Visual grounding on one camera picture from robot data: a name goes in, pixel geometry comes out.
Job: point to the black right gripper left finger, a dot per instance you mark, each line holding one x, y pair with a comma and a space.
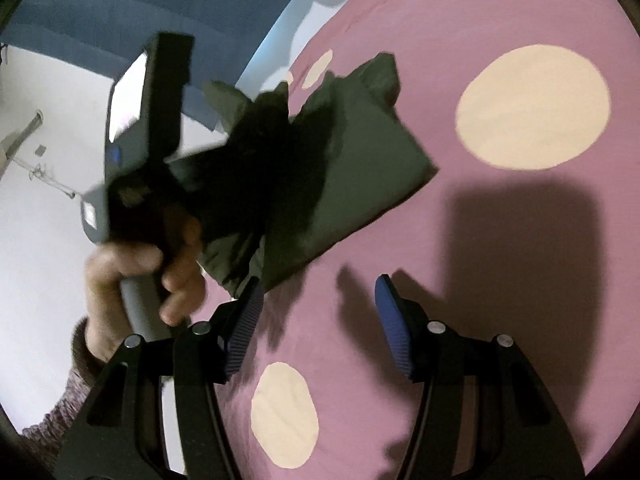
119, 433

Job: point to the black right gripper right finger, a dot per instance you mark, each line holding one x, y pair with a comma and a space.
484, 413

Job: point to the dark green t-shirt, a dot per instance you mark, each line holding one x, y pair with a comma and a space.
286, 187

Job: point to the person's left hand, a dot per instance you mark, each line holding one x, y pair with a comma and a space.
107, 323

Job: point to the white air conditioner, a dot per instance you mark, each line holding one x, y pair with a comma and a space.
13, 142

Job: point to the blue curtain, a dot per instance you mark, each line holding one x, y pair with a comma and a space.
104, 36

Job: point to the pink bedsheet with cream dots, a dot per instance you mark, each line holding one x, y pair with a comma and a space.
530, 111

